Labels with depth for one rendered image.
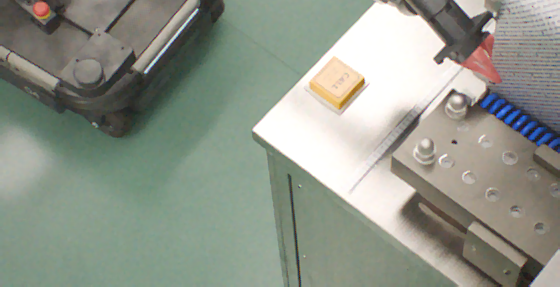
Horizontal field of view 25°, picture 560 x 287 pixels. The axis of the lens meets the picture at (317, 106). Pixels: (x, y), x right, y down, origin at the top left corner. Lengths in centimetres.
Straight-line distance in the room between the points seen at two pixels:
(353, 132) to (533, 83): 35
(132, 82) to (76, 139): 29
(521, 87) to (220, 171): 130
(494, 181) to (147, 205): 133
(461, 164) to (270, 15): 146
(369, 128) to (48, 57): 114
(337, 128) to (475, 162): 28
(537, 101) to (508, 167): 11
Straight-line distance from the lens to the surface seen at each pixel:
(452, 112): 197
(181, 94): 321
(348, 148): 210
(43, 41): 307
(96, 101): 297
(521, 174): 195
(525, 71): 191
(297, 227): 236
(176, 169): 311
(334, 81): 213
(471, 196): 192
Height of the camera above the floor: 277
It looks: 61 degrees down
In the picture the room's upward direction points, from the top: 3 degrees counter-clockwise
